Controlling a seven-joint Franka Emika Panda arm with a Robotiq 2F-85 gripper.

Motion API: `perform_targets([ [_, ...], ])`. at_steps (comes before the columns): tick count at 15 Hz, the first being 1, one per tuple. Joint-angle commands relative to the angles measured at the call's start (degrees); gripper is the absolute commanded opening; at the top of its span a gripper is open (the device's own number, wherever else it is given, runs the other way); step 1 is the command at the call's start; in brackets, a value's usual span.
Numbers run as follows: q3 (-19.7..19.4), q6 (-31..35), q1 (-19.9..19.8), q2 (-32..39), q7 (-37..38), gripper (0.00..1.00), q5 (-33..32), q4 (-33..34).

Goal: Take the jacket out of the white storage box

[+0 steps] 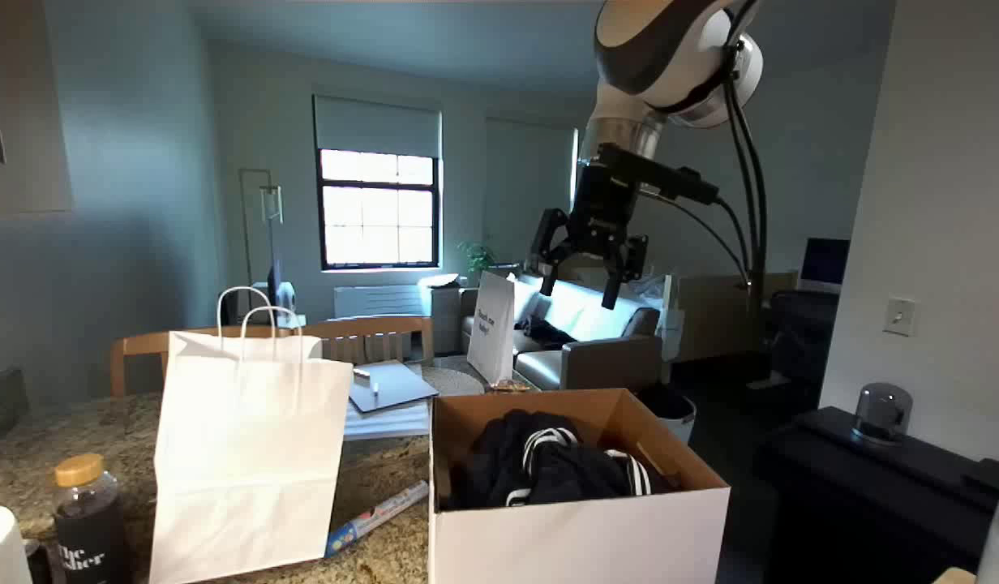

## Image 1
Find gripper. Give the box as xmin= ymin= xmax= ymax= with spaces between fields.
xmin=528 ymin=157 xmax=651 ymax=311

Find black jacket with white stripes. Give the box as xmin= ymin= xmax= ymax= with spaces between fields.
xmin=449 ymin=409 xmax=679 ymax=511

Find white storage box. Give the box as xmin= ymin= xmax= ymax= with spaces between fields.
xmin=427 ymin=387 xmax=732 ymax=584

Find black cloth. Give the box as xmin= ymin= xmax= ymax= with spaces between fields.
xmin=514 ymin=315 xmax=579 ymax=351

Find grey sofa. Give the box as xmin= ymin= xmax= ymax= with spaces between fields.
xmin=457 ymin=271 xmax=664 ymax=393

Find green potted plant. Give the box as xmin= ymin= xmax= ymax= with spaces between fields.
xmin=457 ymin=241 xmax=498 ymax=286

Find small white paper bag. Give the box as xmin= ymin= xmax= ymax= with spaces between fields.
xmin=466 ymin=271 xmax=517 ymax=387

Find wooden desk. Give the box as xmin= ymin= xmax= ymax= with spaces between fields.
xmin=676 ymin=271 xmax=800 ymax=363

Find white trash bin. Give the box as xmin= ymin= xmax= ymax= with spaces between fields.
xmin=636 ymin=382 xmax=698 ymax=446

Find round woven placemat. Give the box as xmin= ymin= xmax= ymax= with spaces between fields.
xmin=422 ymin=366 xmax=487 ymax=397

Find window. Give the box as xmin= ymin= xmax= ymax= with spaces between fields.
xmin=315 ymin=148 xmax=442 ymax=272

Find black office chair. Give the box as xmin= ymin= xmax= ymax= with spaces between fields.
xmin=765 ymin=289 xmax=841 ymax=392

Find wooden chair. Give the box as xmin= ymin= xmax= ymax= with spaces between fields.
xmin=109 ymin=325 xmax=306 ymax=399
xmin=300 ymin=316 xmax=435 ymax=367

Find grey laptop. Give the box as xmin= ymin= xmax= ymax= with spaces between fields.
xmin=349 ymin=360 xmax=440 ymax=415

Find monitor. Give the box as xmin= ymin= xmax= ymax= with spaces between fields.
xmin=798 ymin=237 xmax=851 ymax=294

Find window blind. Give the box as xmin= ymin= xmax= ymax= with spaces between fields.
xmin=312 ymin=94 xmax=444 ymax=161

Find stack of white papers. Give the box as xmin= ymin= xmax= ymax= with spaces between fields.
xmin=342 ymin=401 xmax=432 ymax=442

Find floor lamp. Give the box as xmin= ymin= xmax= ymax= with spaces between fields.
xmin=238 ymin=167 xmax=286 ymax=325

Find white and blue tube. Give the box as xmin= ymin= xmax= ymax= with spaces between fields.
xmin=324 ymin=479 xmax=431 ymax=559

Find black cabinet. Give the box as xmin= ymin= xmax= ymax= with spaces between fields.
xmin=753 ymin=405 xmax=999 ymax=584

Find large white paper bag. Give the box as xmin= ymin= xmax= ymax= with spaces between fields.
xmin=148 ymin=286 xmax=355 ymax=584

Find dark bottle with yellow cap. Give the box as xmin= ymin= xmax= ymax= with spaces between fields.
xmin=51 ymin=453 xmax=132 ymax=584

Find white paper towel roll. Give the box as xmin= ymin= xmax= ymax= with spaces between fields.
xmin=0 ymin=505 xmax=35 ymax=584

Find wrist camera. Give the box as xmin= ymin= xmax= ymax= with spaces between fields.
xmin=598 ymin=144 xmax=721 ymax=205

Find white wall heater unit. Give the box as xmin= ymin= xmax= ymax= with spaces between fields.
xmin=332 ymin=283 xmax=432 ymax=320

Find wall switch plate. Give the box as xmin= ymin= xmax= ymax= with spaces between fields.
xmin=882 ymin=297 xmax=917 ymax=338

